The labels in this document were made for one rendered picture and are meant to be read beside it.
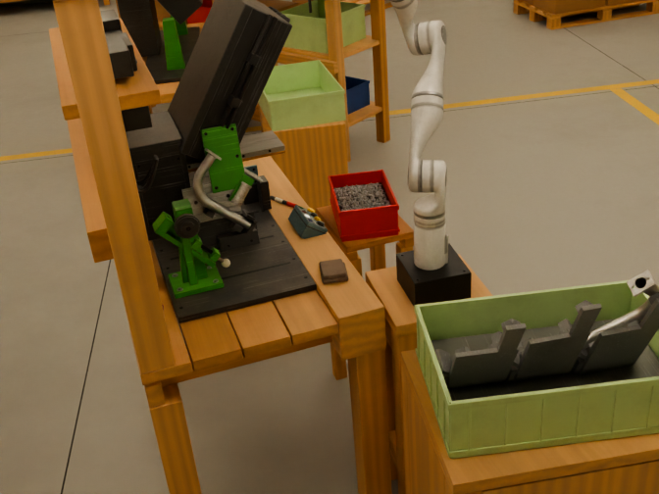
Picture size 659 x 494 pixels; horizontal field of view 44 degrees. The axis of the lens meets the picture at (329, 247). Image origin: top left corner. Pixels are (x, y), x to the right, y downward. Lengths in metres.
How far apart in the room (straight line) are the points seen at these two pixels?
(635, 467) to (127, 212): 1.35
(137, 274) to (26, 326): 2.25
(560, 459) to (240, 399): 1.76
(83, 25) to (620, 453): 1.54
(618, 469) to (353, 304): 0.82
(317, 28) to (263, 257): 2.89
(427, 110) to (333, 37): 2.90
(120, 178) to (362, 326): 0.82
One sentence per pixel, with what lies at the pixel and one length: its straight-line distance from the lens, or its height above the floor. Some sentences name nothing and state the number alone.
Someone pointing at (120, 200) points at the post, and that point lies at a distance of 1.98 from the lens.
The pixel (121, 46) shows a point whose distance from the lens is 2.31.
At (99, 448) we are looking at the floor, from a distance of 3.42.
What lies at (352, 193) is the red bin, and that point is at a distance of 3.01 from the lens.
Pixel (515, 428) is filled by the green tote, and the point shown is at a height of 0.86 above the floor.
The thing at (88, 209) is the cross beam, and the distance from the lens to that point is 2.23.
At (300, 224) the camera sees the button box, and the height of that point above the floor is 0.93.
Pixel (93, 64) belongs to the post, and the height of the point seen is 1.71.
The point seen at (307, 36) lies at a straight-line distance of 5.38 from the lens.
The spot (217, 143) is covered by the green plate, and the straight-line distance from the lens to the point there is 2.67.
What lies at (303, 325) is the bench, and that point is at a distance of 2.30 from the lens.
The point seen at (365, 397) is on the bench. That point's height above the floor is 0.59.
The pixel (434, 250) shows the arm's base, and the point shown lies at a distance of 2.37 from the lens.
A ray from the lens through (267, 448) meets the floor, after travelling 3.23.
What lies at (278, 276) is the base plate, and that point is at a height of 0.90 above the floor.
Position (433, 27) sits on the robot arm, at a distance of 2.42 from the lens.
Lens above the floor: 2.19
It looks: 29 degrees down
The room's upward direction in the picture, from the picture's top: 5 degrees counter-clockwise
